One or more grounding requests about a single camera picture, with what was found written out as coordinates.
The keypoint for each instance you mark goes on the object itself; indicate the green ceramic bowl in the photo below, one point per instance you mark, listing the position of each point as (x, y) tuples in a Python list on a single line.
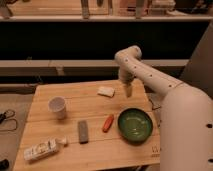
[(135, 125)]

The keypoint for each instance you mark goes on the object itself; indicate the grey rectangular block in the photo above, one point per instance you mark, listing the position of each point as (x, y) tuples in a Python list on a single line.
[(83, 132)]

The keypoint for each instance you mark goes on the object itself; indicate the long wooden shelf rail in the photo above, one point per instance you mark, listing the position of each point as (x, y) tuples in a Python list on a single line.
[(49, 67)]

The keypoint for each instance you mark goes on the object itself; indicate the white plastic bottle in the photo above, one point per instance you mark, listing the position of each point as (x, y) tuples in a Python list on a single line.
[(44, 149)]

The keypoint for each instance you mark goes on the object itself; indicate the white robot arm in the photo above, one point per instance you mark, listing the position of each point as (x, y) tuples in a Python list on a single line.
[(186, 127)]

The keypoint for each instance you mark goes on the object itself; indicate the white sponge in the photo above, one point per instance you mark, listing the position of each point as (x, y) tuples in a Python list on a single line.
[(106, 91)]

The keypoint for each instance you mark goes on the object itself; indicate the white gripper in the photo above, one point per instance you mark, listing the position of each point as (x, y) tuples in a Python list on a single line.
[(126, 78)]

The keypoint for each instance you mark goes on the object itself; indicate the wooden table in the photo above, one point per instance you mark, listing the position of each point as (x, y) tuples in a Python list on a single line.
[(85, 114)]

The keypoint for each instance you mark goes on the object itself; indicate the grey cabinet at right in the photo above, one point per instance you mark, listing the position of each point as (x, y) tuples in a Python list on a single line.
[(199, 70)]

